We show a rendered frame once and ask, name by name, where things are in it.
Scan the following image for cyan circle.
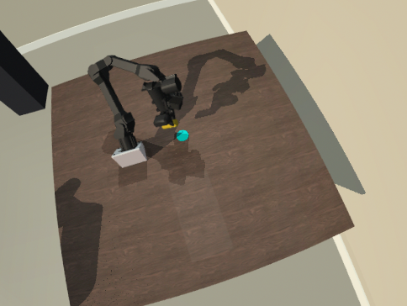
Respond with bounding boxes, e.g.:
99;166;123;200
177;130;188;141

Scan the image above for yellow tall cylinder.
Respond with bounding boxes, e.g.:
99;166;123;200
162;119;178;129

